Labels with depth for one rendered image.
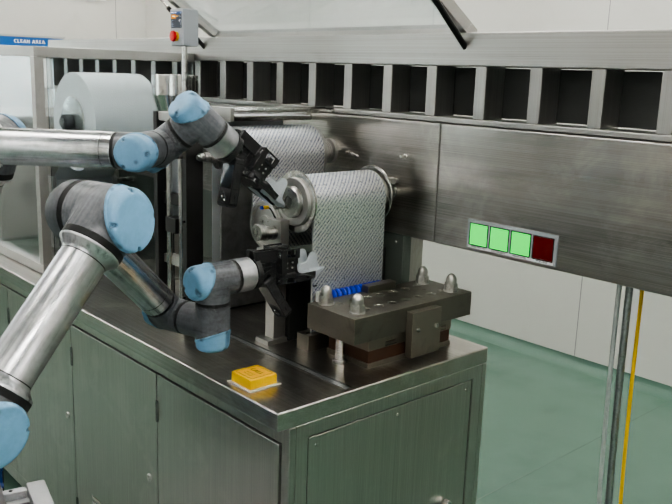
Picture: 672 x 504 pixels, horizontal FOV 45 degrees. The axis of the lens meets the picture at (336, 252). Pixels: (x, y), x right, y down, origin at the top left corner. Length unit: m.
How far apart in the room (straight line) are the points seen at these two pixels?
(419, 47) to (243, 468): 1.09
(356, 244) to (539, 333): 2.91
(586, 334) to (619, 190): 2.93
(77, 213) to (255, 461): 0.65
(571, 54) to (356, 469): 1.00
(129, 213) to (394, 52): 0.95
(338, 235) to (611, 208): 0.63
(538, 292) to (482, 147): 2.87
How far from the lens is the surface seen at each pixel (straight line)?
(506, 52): 1.91
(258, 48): 2.58
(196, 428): 1.94
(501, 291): 4.91
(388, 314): 1.83
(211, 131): 1.75
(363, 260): 2.02
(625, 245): 1.76
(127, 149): 1.63
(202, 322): 1.74
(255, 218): 2.06
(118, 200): 1.44
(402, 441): 1.91
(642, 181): 1.73
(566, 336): 4.71
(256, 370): 1.76
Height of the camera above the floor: 1.55
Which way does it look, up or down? 13 degrees down
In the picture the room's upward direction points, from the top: 2 degrees clockwise
